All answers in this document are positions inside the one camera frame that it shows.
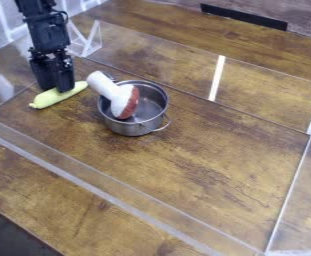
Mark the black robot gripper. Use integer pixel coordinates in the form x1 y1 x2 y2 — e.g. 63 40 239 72
24 9 75 93

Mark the yellow-green toy corn cob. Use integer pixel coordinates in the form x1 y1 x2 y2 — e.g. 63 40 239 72
29 81 88 109

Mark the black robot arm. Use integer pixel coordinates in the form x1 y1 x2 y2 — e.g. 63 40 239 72
15 0 75 93

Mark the small stainless steel pot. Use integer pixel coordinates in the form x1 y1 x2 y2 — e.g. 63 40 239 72
97 80 171 137

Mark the black strip on table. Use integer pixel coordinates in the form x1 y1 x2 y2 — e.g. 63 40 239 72
200 3 288 31

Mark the clear acrylic enclosure wall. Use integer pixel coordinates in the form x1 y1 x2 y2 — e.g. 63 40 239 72
0 21 311 256

